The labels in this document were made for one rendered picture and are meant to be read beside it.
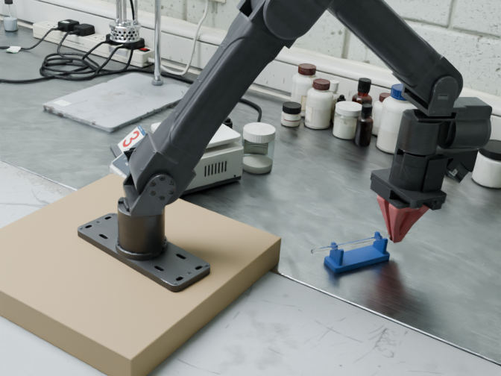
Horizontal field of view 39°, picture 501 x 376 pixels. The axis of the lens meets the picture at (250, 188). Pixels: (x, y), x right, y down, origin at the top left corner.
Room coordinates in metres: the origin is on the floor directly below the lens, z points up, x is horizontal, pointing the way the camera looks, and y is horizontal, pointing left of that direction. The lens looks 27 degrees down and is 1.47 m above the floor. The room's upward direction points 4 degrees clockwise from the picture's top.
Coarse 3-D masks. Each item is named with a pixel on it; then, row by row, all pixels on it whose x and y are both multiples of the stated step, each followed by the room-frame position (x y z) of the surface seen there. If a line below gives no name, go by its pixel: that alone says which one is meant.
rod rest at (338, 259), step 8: (376, 232) 0.93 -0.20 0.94; (376, 240) 0.92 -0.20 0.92; (384, 240) 0.91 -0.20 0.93; (336, 248) 0.88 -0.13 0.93; (360, 248) 0.92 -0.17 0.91; (368, 248) 0.92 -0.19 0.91; (376, 248) 0.92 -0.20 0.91; (384, 248) 0.91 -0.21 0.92; (328, 256) 0.89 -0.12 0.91; (336, 256) 0.87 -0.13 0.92; (344, 256) 0.90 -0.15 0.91; (352, 256) 0.90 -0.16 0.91; (360, 256) 0.90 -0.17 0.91; (368, 256) 0.90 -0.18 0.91; (376, 256) 0.90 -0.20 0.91; (384, 256) 0.90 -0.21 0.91; (328, 264) 0.88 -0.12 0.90; (336, 264) 0.87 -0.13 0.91; (344, 264) 0.87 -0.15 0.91; (352, 264) 0.87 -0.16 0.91; (360, 264) 0.88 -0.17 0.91; (368, 264) 0.89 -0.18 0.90; (336, 272) 0.86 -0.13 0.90
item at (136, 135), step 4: (136, 128) 1.26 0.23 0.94; (132, 132) 1.26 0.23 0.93; (136, 132) 1.25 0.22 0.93; (140, 132) 1.24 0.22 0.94; (128, 136) 1.25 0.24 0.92; (132, 136) 1.24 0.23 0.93; (136, 136) 1.23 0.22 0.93; (140, 136) 1.23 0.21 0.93; (124, 140) 1.25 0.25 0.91; (128, 140) 1.24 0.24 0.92; (132, 140) 1.23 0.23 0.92; (136, 140) 1.22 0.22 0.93; (124, 144) 1.23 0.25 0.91; (128, 144) 1.22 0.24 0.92; (132, 144) 1.22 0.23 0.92; (124, 148) 1.22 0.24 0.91
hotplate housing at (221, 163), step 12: (228, 144) 1.14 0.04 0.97; (240, 144) 1.14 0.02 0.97; (204, 156) 1.09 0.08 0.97; (216, 156) 1.10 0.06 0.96; (228, 156) 1.11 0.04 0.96; (240, 156) 1.13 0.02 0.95; (204, 168) 1.08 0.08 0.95; (216, 168) 1.10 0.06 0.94; (228, 168) 1.11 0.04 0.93; (240, 168) 1.13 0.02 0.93; (192, 180) 1.07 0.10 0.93; (204, 180) 1.08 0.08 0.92; (216, 180) 1.10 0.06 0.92; (228, 180) 1.12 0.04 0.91
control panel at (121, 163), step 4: (140, 140) 1.14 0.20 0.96; (136, 144) 1.14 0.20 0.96; (120, 156) 1.12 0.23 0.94; (124, 156) 1.12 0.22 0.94; (116, 160) 1.11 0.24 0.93; (120, 160) 1.11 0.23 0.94; (124, 160) 1.11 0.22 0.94; (116, 164) 1.10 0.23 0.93; (120, 164) 1.10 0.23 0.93; (124, 164) 1.10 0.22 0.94; (128, 164) 1.09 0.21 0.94; (120, 168) 1.09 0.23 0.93; (124, 168) 1.09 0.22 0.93; (128, 168) 1.08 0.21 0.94; (124, 172) 1.08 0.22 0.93; (128, 172) 1.07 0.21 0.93
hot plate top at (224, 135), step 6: (156, 126) 1.15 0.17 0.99; (222, 126) 1.17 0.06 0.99; (216, 132) 1.14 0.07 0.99; (222, 132) 1.15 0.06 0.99; (228, 132) 1.15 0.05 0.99; (234, 132) 1.15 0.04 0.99; (216, 138) 1.12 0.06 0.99; (222, 138) 1.12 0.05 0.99; (228, 138) 1.12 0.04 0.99; (234, 138) 1.13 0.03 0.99; (210, 144) 1.10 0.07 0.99; (216, 144) 1.10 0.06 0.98; (222, 144) 1.11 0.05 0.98
